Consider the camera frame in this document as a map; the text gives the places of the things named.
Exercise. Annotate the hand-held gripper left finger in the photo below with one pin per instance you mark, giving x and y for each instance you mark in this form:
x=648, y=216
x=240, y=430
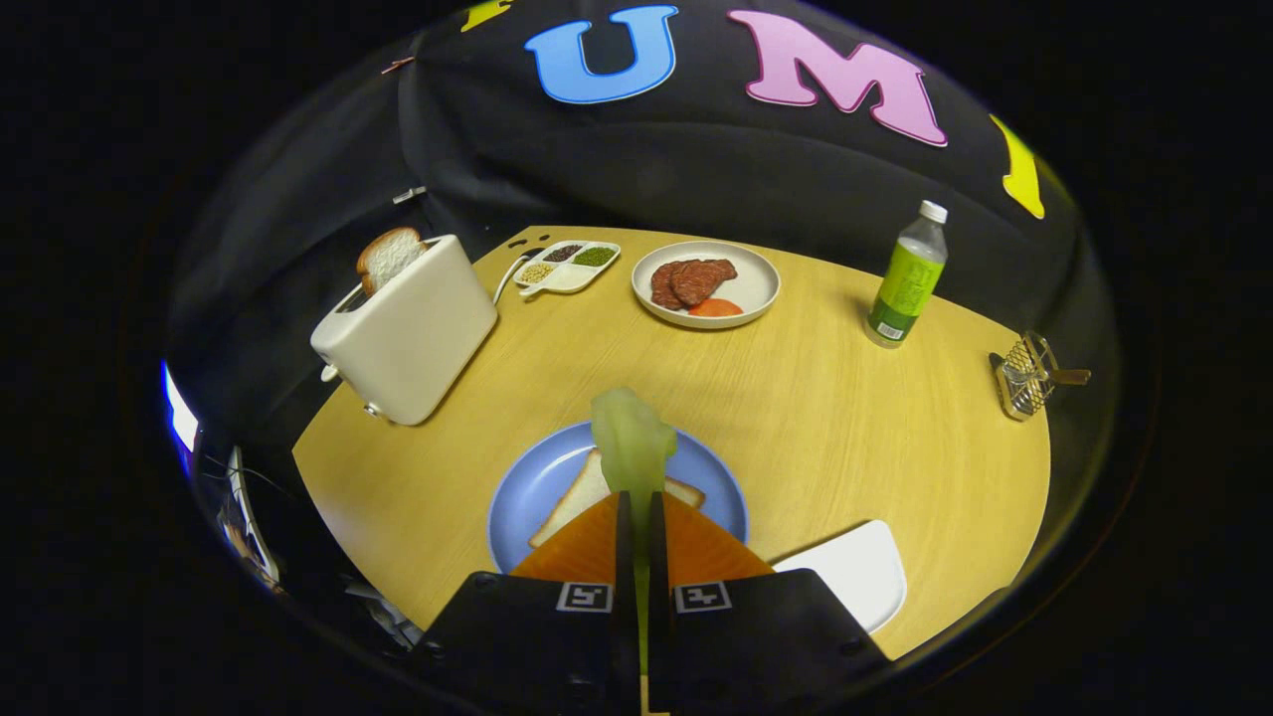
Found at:
x=625, y=557

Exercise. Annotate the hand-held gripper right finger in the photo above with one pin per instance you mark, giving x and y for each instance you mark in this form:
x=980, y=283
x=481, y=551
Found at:
x=658, y=636

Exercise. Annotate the green lettuce leaf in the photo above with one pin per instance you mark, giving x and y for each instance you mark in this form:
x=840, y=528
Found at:
x=632, y=447

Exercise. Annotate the toasted bread slice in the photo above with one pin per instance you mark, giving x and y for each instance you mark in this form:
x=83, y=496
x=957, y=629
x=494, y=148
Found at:
x=390, y=257

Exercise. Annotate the white sandwich bread slice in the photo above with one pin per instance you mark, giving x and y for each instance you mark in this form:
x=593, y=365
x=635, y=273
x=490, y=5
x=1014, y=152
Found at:
x=582, y=497

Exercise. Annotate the blue plate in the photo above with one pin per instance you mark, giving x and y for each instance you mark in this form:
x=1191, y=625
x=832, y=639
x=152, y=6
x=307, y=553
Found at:
x=527, y=487

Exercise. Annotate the white square plate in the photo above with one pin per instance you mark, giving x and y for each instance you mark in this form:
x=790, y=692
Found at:
x=855, y=577

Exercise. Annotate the orange tomato slice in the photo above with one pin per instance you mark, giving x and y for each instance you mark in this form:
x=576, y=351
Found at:
x=716, y=308

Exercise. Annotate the white divided dish with beans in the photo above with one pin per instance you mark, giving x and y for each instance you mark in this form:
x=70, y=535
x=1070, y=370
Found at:
x=569, y=280

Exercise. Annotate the white round plate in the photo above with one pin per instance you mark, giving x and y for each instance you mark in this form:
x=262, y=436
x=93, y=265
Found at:
x=756, y=283

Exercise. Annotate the white toaster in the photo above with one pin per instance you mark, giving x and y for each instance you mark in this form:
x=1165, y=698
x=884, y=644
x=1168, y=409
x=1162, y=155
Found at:
x=418, y=328

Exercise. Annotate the black backdrop cloth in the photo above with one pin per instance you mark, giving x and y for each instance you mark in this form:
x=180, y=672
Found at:
x=646, y=169

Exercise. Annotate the green label plastic bottle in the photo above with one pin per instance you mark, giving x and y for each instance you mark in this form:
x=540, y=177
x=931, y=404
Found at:
x=907, y=283

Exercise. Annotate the white cloth clip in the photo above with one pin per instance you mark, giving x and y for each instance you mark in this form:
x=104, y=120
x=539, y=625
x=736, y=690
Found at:
x=408, y=194

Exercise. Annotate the glowing screen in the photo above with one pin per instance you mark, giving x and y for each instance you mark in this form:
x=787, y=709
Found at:
x=179, y=413

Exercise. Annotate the copper cloth clip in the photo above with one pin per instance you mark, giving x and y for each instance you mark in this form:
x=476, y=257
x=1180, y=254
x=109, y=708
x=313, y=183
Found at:
x=398, y=65

